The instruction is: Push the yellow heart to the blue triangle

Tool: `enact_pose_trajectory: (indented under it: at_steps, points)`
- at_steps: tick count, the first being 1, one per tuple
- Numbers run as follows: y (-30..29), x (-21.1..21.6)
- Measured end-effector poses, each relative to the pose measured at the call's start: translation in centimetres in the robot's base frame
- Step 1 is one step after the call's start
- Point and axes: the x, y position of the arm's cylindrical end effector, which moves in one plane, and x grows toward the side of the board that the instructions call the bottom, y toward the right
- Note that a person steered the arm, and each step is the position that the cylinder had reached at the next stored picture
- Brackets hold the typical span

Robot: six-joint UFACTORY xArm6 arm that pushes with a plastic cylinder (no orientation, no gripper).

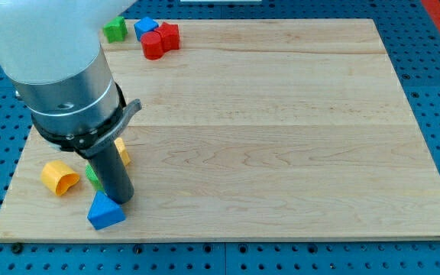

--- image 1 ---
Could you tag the blue cube block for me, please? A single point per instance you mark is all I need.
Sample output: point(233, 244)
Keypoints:
point(143, 26)

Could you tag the wooden board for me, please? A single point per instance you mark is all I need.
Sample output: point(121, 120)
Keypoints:
point(252, 131)

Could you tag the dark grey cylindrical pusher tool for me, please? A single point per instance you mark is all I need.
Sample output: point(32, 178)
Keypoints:
point(110, 170)

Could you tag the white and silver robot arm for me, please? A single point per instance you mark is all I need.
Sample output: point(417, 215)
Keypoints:
point(50, 50)

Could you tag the green block behind pusher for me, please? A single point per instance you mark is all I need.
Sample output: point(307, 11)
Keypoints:
point(93, 179)

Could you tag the red star block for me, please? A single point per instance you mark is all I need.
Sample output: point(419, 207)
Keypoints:
point(170, 36)

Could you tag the blue triangle block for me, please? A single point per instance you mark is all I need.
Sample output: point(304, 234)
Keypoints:
point(104, 212)

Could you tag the red cylinder block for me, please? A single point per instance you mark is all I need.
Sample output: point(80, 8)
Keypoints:
point(151, 43)

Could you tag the green star block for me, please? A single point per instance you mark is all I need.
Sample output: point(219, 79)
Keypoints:
point(115, 30)

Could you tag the yellow block behind pusher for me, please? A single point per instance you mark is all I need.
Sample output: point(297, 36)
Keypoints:
point(122, 150)

